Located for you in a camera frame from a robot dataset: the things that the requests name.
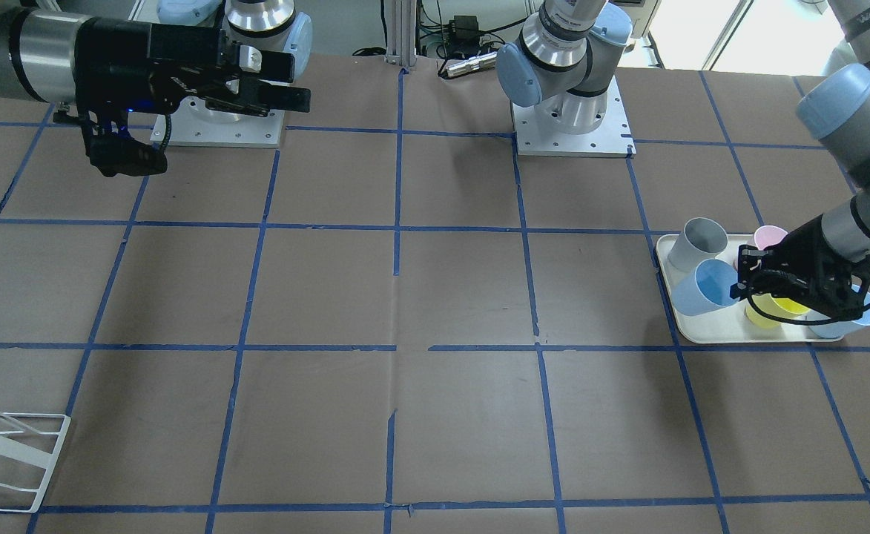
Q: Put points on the light blue plastic cup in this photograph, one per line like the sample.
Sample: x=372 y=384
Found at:
x=706 y=288

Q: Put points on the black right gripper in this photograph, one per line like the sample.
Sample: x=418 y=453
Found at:
x=114 y=61

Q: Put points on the pink plastic cup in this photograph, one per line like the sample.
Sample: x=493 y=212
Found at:
x=760 y=239

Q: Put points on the grey plastic cup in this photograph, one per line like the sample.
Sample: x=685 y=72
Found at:
x=701 y=238

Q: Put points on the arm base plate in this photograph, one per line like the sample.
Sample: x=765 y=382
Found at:
x=194 y=125
x=571 y=125

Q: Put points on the white wire drying rack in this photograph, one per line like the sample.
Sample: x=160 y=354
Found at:
x=30 y=446

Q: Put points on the yellow plastic cup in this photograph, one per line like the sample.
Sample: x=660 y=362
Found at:
x=762 y=309

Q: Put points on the silver flashlight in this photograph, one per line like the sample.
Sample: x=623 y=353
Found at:
x=465 y=67

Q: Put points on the aluminium frame post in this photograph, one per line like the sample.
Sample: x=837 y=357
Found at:
x=401 y=22

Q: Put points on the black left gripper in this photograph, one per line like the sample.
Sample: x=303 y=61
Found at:
x=808 y=250

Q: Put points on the cream plastic tray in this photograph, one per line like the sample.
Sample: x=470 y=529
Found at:
x=729 y=325

